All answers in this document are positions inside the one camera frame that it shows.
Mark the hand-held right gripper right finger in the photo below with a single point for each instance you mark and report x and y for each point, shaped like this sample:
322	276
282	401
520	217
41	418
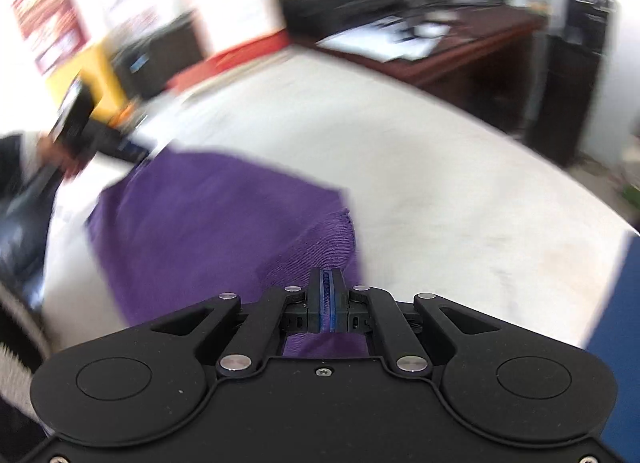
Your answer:
338	303

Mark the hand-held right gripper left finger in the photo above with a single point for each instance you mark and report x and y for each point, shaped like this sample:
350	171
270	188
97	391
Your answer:
318	303

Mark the purple towel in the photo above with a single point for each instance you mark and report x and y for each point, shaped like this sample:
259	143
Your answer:
200	223

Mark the person's left forearm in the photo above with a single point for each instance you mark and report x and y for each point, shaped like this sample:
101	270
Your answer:
25	213

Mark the person's left hand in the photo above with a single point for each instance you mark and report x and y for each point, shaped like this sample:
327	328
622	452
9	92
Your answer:
62	155

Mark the yellow box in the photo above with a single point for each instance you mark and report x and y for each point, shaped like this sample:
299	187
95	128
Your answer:
85	78

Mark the black machine with blue display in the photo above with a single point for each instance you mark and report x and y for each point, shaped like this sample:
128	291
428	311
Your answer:
160	58

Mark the red white desk calendar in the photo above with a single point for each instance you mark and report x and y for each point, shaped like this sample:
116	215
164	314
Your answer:
235	3

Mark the person's black white fleece garment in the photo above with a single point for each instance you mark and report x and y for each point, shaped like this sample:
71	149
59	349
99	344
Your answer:
15	343

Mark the white papers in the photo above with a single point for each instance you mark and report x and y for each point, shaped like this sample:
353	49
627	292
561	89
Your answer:
380	43

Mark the dark brown wooden desk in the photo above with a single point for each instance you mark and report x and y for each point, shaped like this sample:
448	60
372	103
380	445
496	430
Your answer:
475	68

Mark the blue table mat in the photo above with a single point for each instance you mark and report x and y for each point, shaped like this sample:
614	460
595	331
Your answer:
620	318

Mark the black printer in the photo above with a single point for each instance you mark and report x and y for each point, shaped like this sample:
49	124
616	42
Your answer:
340	8

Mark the black cabinet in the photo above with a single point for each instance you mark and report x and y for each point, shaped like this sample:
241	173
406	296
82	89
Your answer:
570	78

